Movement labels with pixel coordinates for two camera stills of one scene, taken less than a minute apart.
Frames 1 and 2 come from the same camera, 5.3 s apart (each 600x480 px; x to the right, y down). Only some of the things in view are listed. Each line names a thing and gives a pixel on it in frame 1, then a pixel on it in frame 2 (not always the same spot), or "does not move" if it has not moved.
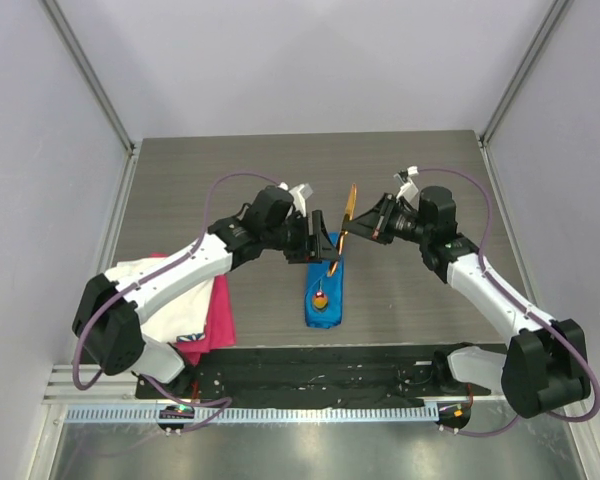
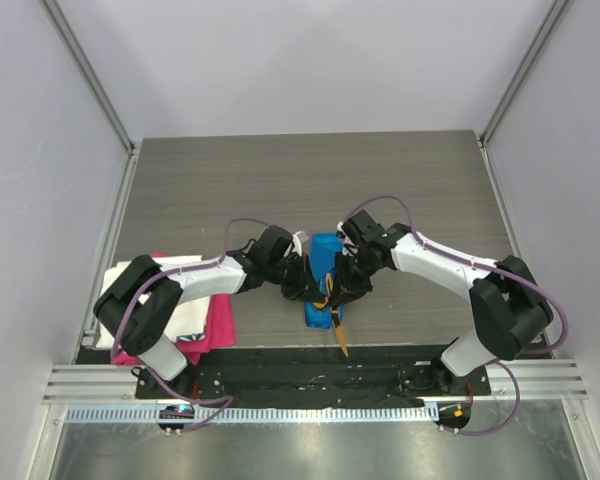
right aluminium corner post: [554, 11] does not move
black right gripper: [386, 216] to [353, 275]
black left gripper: [313, 248] to [304, 288]
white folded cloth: [183, 318] does not move
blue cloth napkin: [324, 295] does not move
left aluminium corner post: [86, 72] does not move
